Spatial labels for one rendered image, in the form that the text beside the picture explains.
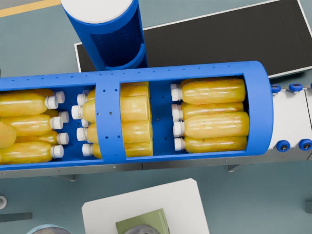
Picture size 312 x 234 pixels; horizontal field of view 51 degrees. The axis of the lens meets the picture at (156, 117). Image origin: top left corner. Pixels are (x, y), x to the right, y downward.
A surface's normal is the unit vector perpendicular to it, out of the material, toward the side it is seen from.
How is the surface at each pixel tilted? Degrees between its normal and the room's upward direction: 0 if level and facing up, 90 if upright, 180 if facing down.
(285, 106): 0
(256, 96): 2
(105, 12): 0
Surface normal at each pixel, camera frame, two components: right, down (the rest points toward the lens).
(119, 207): -0.04, -0.25
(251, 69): -0.06, -0.74
